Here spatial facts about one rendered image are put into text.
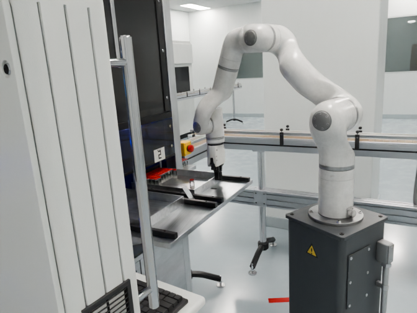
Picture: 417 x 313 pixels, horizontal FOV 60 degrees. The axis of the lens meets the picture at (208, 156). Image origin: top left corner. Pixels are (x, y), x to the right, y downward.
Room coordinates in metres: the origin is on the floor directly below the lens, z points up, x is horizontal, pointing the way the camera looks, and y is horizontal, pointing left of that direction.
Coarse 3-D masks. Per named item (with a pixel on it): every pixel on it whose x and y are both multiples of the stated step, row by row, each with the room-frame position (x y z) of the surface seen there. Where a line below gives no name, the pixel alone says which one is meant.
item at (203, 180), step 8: (184, 176) 1.77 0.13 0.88; (192, 176) 1.76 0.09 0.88; (200, 176) 1.74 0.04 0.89; (208, 176) 1.71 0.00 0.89; (152, 184) 1.56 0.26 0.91; (168, 184) 1.65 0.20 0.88; (176, 184) 1.64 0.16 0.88; (184, 184) 1.63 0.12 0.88; (200, 184) 1.62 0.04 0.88; (208, 184) 1.57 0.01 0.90; (192, 192) 1.46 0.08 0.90; (200, 192) 1.50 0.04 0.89
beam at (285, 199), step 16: (256, 192) 2.43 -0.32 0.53; (272, 192) 2.38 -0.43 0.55; (288, 192) 2.35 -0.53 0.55; (304, 192) 2.33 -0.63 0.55; (288, 208) 2.32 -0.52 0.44; (368, 208) 2.08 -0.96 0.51; (384, 208) 2.04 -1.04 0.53; (400, 208) 1.99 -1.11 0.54; (416, 208) 1.96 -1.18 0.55; (400, 224) 1.99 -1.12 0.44; (416, 224) 1.96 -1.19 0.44
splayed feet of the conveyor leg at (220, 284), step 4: (192, 272) 2.12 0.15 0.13; (196, 272) 2.12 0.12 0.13; (200, 272) 2.12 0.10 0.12; (204, 272) 2.13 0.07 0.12; (192, 276) 2.11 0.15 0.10; (196, 276) 2.11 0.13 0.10; (200, 276) 2.11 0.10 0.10; (204, 276) 2.11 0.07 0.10; (208, 276) 2.12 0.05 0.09; (212, 276) 2.12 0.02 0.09; (216, 276) 2.13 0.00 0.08; (220, 276) 2.14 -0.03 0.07; (212, 280) 2.13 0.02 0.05; (216, 280) 2.12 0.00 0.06; (220, 280) 2.12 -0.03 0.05; (216, 284) 2.15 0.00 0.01; (220, 284) 2.14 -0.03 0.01; (224, 284) 2.14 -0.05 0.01
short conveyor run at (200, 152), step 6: (192, 132) 2.43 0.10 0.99; (192, 138) 2.35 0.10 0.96; (198, 138) 2.30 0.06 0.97; (204, 138) 2.35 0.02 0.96; (192, 144) 2.33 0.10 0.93; (198, 144) 2.31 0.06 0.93; (204, 144) 2.30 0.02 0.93; (198, 150) 2.23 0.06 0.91; (204, 150) 2.29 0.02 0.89; (186, 156) 2.10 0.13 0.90; (192, 156) 2.17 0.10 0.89; (198, 156) 2.22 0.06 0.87; (204, 156) 2.29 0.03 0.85; (192, 162) 2.16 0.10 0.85
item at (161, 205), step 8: (128, 192) 1.52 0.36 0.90; (152, 192) 1.46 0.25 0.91; (128, 200) 1.47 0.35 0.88; (136, 200) 1.46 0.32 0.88; (152, 200) 1.45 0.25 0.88; (160, 200) 1.44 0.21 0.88; (168, 200) 1.42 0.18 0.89; (176, 200) 1.34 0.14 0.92; (128, 208) 1.37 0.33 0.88; (136, 208) 1.37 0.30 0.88; (152, 208) 1.36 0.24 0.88; (160, 208) 1.35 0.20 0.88; (168, 208) 1.29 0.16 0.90; (176, 208) 1.34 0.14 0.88; (136, 216) 1.29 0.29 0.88; (152, 216) 1.20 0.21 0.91; (160, 216) 1.24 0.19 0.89; (152, 224) 1.20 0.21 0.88
